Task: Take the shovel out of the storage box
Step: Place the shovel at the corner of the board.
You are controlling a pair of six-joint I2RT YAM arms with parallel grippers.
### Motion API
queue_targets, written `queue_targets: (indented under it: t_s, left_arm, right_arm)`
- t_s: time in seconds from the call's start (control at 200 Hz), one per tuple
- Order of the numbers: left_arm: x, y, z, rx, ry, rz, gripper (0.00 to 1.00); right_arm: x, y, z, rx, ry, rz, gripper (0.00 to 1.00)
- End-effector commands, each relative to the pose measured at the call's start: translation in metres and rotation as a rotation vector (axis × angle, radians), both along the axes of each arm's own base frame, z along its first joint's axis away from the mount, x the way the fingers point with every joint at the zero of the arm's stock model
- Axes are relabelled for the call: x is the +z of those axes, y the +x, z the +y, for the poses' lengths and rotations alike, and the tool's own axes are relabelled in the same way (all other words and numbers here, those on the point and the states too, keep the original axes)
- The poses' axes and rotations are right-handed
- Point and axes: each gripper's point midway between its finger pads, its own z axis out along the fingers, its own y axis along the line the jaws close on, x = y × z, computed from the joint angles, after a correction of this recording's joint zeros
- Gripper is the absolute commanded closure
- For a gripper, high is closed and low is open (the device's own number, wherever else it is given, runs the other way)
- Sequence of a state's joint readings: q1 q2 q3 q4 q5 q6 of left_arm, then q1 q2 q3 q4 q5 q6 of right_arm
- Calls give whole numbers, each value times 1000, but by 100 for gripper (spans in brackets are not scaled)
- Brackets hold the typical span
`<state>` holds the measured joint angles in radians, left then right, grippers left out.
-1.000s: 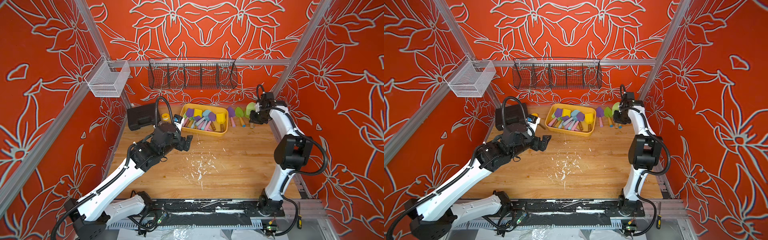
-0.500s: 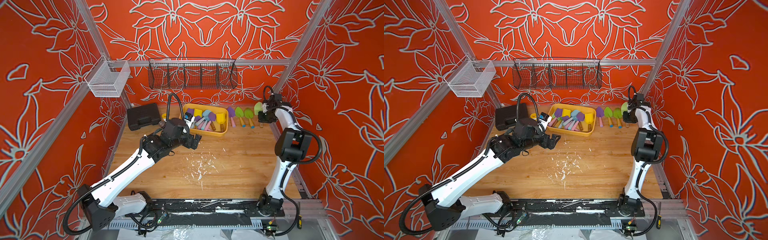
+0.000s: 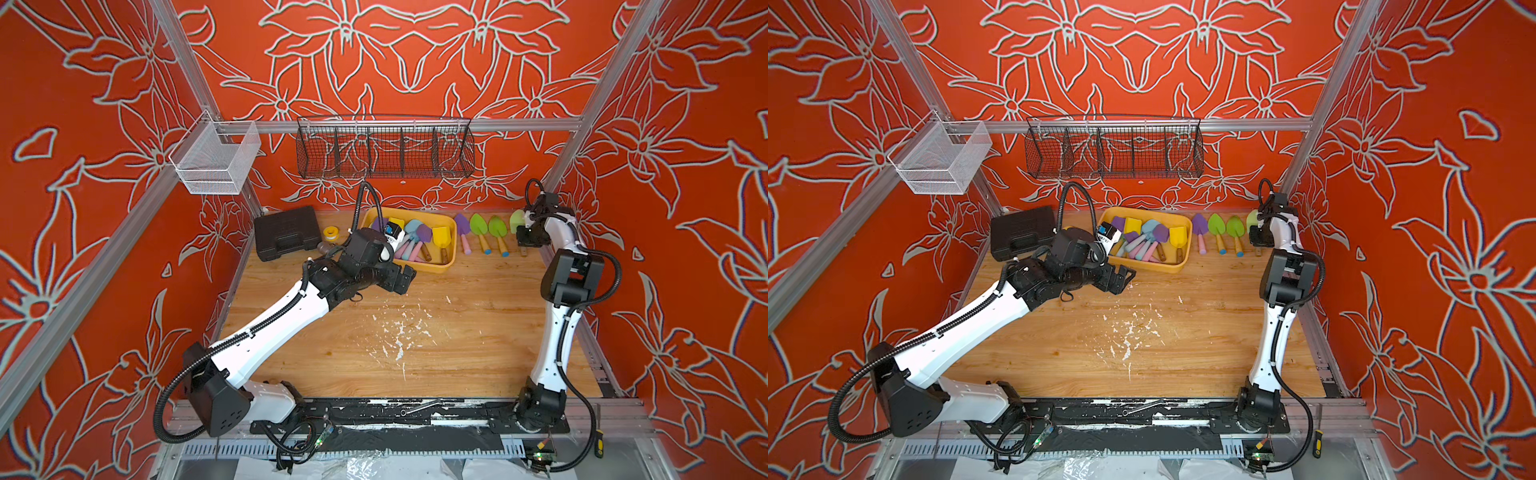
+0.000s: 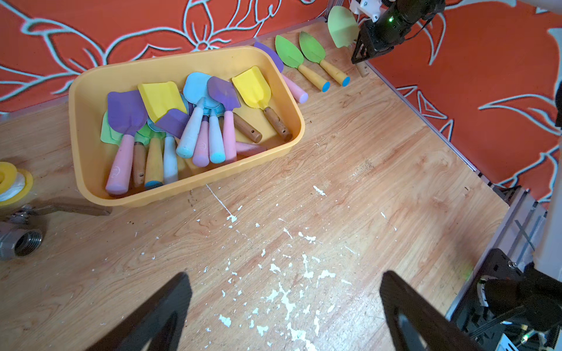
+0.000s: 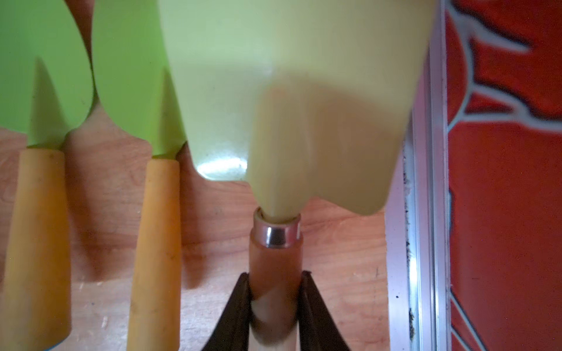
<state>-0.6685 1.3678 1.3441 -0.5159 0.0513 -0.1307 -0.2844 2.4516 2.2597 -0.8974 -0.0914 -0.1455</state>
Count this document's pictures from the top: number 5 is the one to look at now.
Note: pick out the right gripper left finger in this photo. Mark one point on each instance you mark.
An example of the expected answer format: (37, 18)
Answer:
(233, 327)

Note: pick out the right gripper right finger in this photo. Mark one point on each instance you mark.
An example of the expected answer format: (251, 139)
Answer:
(317, 329)

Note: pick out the pale green shovel wooden handle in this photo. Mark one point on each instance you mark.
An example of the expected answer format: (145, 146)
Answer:
(298, 99)

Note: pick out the green shovel yellow handle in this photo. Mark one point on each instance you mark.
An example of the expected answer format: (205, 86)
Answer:
(135, 86)
(47, 91)

